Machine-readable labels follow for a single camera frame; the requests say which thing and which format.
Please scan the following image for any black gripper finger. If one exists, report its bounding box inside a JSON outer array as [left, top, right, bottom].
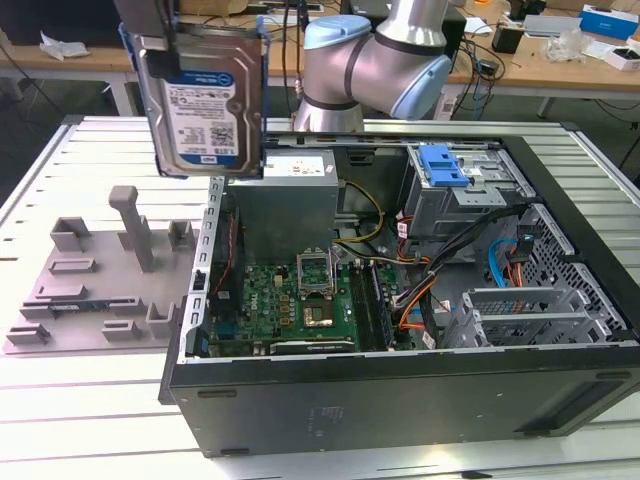
[[147, 0, 182, 79]]

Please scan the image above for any hard disk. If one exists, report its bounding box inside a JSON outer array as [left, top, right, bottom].
[[118, 14, 271, 180]]

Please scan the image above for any orange power wire with connector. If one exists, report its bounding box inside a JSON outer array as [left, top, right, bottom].
[[505, 227, 535, 289]]

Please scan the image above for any wooden desk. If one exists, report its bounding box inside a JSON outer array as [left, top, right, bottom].
[[0, 9, 640, 92]]

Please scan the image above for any crumpled white paper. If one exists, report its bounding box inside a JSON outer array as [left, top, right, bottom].
[[39, 30, 91, 62]]

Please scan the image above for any black box on desk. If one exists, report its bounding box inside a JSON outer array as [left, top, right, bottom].
[[0, 0, 121, 49]]

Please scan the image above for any gray power supply unit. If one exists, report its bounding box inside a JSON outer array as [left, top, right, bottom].
[[227, 148, 346, 254]]

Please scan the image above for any gray parts rack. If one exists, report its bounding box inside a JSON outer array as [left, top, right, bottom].
[[2, 184, 201, 357]]

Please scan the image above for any metal socket cover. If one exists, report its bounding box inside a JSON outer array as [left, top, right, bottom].
[[296, 248, 335, 300]]

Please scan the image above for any green motherboard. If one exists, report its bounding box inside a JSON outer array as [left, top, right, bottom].
[[209, 259, 401, 357]]

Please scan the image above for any blue drive latch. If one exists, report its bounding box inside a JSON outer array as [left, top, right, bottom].
[[418, 143, 472, 188]]

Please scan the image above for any CPU socket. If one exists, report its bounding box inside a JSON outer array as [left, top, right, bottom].
[[302, 299, 335, 330]]

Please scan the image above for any metal optical drive cage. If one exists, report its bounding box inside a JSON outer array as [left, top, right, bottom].
[[403, 144, 532, 242]]

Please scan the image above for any black graphics card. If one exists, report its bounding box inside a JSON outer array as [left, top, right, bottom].
[[269, 339, 357, 357]]

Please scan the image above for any RAM stick in slot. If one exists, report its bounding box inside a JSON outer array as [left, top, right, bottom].
[[370, 262, 397, 347]]

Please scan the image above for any small black cube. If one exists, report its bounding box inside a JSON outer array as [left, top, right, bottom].
[[492, 24, 524, 55]]

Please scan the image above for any silver flat device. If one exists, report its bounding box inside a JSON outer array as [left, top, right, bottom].
[[522, 13, 584, 37]]

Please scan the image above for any clear plastic bag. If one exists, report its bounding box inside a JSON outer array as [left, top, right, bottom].
[[544, 29, 587, 64]]

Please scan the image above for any black open PC case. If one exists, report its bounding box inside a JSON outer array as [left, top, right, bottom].
[[158, 130, 640, 459]]

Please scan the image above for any blue cardboard box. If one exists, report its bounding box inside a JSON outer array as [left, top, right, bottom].
[[579, 4, 640, 42]]

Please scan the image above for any white open box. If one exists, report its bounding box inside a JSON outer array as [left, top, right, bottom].
[[602, 42, 640, 72]]

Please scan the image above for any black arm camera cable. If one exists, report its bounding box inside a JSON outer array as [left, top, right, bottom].
[[278, 0, 309, 121]]

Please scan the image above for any yellow wire bundle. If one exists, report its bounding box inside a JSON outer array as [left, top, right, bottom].
[[334, 180, 385, 246]]

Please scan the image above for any orange wire bundle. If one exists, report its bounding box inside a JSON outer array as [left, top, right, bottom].
[[394, 277, 444, 332]]

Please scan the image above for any black cable bundle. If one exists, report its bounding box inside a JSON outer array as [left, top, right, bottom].
[[423, 205, 529, 281]]

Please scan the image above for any blue data wire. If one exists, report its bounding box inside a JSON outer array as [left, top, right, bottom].
[[487, 238, 522, 289]]

